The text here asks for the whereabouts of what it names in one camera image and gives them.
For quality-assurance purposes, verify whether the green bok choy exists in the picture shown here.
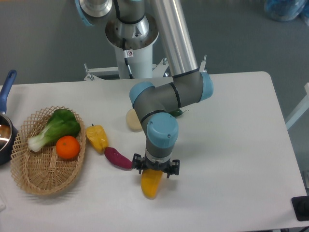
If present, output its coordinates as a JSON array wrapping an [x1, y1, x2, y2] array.
[[28, 109, 81, 152]]

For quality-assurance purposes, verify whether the woven wicker basket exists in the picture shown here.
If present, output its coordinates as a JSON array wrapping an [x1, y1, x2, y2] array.
[[11, 106, 86, 195]]

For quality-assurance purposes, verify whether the blue handled saucepan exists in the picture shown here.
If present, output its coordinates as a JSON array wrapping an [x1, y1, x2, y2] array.
[[0, 70, 18, 165]]

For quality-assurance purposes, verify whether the black device at edge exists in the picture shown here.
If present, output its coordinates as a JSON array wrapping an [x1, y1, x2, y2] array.
[[291, 196, 309, 221]]

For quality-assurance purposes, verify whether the green cucumber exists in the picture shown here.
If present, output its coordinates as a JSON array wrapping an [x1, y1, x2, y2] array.
[[169, 109, 189, 118]]

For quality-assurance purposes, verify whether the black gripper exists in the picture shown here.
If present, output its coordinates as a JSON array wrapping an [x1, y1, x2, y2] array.
[[132, 153, 180, 178]]

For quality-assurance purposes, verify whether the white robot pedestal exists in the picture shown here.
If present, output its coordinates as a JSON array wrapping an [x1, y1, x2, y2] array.
[[83, 13, 208, 82]]

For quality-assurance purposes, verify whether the orange tangerine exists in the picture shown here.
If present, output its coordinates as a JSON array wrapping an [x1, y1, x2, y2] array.
[[56, 136, 80, 159]]

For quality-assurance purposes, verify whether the yellow bell pepper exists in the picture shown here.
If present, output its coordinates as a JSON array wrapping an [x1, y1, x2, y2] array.
[[86, 124, 109, 154]]

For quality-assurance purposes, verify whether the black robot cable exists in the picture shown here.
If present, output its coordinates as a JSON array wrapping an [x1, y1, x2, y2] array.
[[122, 38, 134, 79]]

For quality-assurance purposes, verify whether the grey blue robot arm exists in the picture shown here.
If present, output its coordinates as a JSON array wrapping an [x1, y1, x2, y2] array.
[[75, 0, 213, 176]]

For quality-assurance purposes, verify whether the white side frame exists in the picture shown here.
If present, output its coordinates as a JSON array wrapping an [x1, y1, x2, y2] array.
[[285, 83, 309, 130]]

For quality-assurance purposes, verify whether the yellow mango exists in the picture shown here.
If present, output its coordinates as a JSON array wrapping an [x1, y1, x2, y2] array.
[[140, 169, 163, 199]]

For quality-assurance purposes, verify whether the purple sweet potato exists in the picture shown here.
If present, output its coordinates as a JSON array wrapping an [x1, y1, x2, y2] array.
[[104, 147, 132, 170]]

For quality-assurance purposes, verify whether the blue plastic bag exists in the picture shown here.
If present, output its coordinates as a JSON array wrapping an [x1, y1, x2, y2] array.
[[264, 0, 309, 22]]

